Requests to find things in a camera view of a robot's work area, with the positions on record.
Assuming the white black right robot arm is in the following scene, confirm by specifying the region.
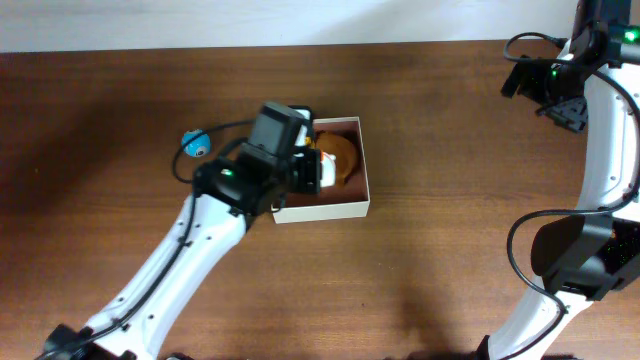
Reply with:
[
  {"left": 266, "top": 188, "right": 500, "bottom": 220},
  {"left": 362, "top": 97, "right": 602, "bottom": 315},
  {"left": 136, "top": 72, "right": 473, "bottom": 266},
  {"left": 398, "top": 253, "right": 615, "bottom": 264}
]
[{"left": 475, "top": 0, "right": 639, "bottom": 359}]

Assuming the blue ball toy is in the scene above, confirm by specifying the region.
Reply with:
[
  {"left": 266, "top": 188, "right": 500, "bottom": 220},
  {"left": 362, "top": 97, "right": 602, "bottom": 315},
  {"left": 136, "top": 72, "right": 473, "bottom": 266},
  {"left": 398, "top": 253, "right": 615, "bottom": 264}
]
[{"left": 181, "top": 129, "right": 211, "bottom": 158}]

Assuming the brown plush bear toy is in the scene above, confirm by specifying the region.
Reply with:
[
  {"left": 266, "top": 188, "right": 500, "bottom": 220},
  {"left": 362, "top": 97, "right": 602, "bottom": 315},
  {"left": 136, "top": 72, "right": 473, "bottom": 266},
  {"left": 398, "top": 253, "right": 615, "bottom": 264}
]
[{"left": 315, "top": 131, "right": 359, "bottom": 186}]

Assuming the white cardboard box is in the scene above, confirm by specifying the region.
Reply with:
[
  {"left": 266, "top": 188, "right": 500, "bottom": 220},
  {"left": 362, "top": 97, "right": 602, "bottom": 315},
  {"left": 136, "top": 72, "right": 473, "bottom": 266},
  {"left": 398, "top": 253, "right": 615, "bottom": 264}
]
[{"left": 273, "top": 116, "right": 370, "bottom": 224}]

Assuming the white pink duck toy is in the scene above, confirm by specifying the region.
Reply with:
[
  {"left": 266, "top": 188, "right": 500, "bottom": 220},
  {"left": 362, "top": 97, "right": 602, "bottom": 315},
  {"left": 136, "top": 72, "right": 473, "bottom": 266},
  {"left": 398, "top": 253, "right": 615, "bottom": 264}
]
[{"left": 320, "top": 151, "right": 337, "bottom": 188}]

